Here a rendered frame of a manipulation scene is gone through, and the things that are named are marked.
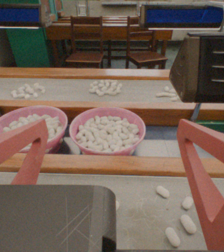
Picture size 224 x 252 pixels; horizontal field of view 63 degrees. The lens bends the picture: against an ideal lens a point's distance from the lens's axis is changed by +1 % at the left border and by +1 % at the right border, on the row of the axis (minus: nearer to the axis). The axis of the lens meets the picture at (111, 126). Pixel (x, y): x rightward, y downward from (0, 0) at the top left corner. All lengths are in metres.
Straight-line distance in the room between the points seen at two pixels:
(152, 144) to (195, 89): 0.51
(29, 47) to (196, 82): 3.05
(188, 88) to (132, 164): 0.33
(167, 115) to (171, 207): 0.42
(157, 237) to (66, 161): 0.29
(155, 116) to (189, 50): 0.58
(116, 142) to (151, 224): 0.28
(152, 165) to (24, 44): 2.92
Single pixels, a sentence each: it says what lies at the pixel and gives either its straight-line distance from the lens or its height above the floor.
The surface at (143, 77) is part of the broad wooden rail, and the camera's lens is 1.09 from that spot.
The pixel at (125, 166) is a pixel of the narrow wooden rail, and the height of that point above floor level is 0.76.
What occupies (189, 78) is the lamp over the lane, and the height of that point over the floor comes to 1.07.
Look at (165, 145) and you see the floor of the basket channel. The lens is 0.73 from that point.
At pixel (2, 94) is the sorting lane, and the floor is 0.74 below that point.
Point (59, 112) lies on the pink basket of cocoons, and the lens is 0.76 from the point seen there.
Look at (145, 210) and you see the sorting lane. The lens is 0.47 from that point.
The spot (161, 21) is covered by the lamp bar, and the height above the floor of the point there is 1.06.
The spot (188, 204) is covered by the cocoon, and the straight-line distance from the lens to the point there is 0.49.
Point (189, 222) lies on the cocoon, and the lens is 0.46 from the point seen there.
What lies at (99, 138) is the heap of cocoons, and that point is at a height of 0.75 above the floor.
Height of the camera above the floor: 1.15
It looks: 36 degrees down
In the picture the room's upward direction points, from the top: straight up
